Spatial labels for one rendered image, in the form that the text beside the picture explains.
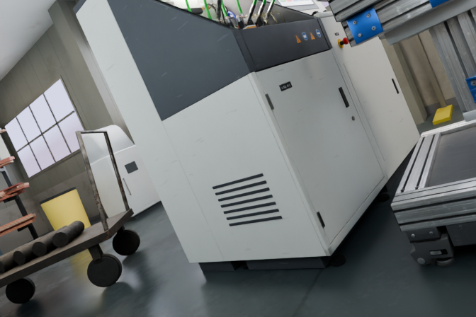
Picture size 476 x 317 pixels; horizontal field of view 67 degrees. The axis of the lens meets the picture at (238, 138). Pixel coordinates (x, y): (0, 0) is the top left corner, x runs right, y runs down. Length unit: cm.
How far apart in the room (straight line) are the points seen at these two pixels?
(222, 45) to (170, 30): 27
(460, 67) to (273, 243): 93
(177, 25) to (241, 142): 52
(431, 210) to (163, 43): 115
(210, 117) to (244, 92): 21
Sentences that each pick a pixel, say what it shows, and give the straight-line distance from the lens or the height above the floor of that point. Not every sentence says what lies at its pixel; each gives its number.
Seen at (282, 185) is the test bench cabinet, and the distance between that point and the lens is 136.
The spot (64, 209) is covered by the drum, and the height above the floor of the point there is 50.
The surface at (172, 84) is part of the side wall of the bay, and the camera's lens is 158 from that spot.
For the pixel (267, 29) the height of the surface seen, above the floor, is 93.
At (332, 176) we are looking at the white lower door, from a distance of 151.
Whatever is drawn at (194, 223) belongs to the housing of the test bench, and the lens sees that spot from 181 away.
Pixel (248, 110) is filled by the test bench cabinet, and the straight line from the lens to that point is 133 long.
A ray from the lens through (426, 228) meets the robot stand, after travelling 124.
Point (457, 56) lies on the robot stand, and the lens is 146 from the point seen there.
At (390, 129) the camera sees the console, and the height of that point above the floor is 26.
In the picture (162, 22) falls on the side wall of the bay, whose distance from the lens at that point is 156.
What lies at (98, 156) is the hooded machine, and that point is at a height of 95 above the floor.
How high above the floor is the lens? 66
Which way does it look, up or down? 3 degrees down
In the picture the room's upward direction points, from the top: 24 degrees counter-clockwise
